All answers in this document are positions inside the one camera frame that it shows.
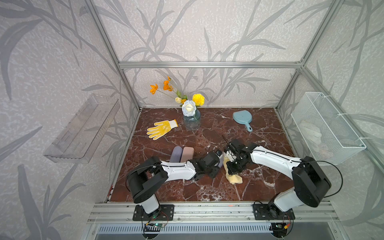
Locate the lavender eyeglass case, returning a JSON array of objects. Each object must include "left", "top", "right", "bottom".
[
  {"left": 218, "top": 154, "right": 225, "bottom": 168},
  {"left": 169, "top": 146, "right": 183, "bottom": 163}
]

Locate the glass vase with flowers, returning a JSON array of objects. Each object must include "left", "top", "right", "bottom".
[{"left": 150, "top": 77, "right": 205, "bottom": 131}]

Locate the white wire mesh basket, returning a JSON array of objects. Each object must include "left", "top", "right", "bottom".
[{"left": 291, "top": 92, "right": 367, "bottom": 165}]

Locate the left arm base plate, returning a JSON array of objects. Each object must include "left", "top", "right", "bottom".
[{"left": 133, "top": 204, "right": 175, "bottom": 222}]

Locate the yellow work glove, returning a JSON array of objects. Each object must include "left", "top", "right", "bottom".
[{"left": 147, "top": 120, "right": 179, "bottom": 141}]

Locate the aluminium mounting rail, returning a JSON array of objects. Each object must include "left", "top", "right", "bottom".
[{"left": 87, "top": 202, "right": 340, "bottom": 224}]

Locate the clear acrylic wall shelf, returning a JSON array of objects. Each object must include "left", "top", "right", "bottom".
[{"left": 43, "top": 94, "right": 121, "bottom": 164}]

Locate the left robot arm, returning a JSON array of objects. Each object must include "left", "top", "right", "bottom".
[{"left": 125, "top": 150, "right": 224, "bottom": 216}]

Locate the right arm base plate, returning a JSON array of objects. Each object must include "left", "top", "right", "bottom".
[{"left": 252, "top": 203, "right": 296, "bottom": 222}]

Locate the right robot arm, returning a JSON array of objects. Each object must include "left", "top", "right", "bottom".
[{"left": 227, "top": 139, "right": 332, "bottom": 213}]

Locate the pink eyeglass case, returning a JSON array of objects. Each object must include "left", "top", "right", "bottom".
[{"left": 180, "top": 147, "right": 195, "bottom": 163}]

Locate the teal hand mirror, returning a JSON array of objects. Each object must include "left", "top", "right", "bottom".
[{"left": 233, "top": 110, "right": 253, "bottom": 132}]

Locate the yellow microfiber cloth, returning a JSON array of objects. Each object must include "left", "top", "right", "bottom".
[{"left": 223, "top": 153, "right": 243, "bottom": 185}]

